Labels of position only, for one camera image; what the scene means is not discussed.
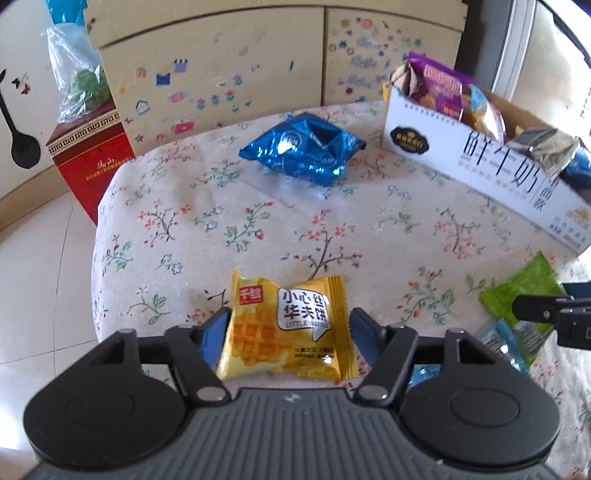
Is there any red gift box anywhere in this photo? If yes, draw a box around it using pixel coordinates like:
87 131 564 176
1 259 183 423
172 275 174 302
45 108 136 227

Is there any floral tablecloth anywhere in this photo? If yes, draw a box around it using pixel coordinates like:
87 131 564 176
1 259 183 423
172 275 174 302
90 99 591 467

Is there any blue plastic sheet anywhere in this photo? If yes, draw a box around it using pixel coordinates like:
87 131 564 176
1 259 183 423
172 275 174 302
46 0 88 24

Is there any green snack packet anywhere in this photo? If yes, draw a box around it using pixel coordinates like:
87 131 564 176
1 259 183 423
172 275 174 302
478 251 570 333

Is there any cardboard carton box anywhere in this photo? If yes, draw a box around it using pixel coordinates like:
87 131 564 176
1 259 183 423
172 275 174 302
381 60 591 257

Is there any silver snack packet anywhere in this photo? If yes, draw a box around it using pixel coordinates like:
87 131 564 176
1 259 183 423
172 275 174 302
512 127 583 181

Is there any yellow waffle snack packet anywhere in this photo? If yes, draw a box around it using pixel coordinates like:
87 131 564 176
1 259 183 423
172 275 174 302
217 267 358 381

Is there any small blue snack packet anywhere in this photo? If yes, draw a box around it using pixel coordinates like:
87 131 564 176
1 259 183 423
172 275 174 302
409 364 443 388

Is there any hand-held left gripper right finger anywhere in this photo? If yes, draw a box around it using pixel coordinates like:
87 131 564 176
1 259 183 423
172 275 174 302
348 308 495 402

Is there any black spoon wall sticker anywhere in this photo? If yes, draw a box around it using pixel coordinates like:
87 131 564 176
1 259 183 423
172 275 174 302
0 69 41 169

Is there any purple snack packet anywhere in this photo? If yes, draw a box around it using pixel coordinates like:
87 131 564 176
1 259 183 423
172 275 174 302
409 52 476 123

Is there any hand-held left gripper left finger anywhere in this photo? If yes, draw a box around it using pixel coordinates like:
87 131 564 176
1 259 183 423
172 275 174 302
99 307 232 407

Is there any dark blue snack packet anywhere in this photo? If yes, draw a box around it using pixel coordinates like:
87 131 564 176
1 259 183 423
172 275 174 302
558 150 591 204

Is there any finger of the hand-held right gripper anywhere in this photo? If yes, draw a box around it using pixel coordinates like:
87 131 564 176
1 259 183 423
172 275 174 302
514 281 591 358

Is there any clear plastic bag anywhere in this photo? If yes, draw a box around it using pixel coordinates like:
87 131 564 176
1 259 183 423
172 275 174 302
46 23 116 125

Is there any blue foil snack packet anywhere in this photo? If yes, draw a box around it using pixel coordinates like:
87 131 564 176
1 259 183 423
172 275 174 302
238 111 368 188

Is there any orange and blue snack packet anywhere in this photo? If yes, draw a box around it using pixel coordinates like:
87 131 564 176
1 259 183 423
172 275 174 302
459 84 507 143

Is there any light blue snack packet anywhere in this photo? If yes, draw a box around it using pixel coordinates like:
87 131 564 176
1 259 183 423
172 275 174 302
475 318 557 374

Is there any wooden cabinet with stickers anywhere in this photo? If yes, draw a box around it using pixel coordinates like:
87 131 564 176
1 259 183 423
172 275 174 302
83 0 467 160

